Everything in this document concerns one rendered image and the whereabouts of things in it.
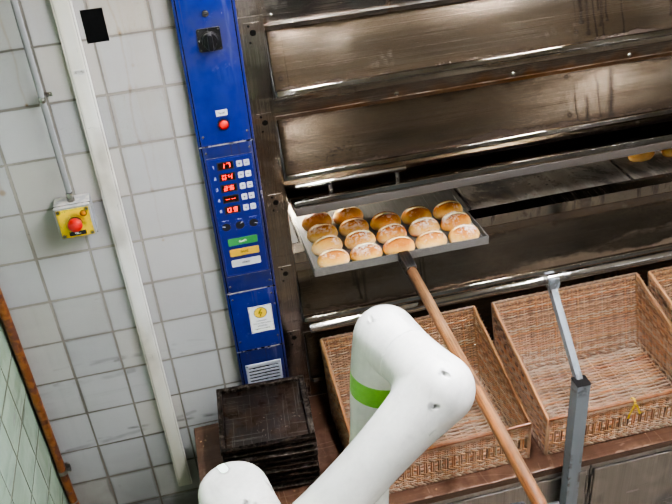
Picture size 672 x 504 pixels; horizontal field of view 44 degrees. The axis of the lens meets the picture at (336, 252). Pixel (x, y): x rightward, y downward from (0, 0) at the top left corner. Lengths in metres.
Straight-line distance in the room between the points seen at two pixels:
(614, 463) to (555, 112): 1.12
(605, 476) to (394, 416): 1.57
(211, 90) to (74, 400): 1.15
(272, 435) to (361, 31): 1.21
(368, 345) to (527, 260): 1.47
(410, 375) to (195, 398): 1.58
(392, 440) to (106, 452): 1.78
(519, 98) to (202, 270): 1.10
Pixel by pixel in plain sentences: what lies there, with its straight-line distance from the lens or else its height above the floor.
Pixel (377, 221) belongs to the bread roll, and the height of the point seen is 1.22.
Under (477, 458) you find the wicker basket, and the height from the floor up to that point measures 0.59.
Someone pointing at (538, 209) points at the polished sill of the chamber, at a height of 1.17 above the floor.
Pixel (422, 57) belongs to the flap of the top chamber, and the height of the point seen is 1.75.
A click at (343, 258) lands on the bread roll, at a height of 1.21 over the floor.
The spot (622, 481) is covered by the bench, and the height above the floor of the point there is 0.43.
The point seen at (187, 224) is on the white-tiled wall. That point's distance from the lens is 2.50.
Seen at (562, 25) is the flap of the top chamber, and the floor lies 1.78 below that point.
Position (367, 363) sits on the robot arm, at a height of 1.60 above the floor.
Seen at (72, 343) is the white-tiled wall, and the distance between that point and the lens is 2.73.
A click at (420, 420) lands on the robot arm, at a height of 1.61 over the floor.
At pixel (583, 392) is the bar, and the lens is 2.48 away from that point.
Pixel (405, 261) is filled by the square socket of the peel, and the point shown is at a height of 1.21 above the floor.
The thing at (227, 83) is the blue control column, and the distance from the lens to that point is 2.30.
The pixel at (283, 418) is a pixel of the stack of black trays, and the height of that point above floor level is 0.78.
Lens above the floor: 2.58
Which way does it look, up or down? 33 degrees down
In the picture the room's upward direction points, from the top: 5 degrees counter-clockwise
